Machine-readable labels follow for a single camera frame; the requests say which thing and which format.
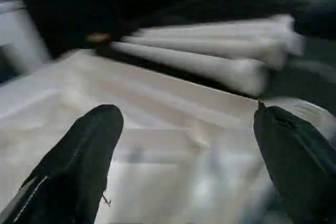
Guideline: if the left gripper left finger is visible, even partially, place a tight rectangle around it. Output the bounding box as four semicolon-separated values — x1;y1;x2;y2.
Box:
0;104;124;224

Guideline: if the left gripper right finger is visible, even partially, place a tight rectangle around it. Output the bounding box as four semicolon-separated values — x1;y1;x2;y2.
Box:
253;100;336;224

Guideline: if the white plastic table top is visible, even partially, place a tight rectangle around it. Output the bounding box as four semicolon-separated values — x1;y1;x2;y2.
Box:
0;50;336;224

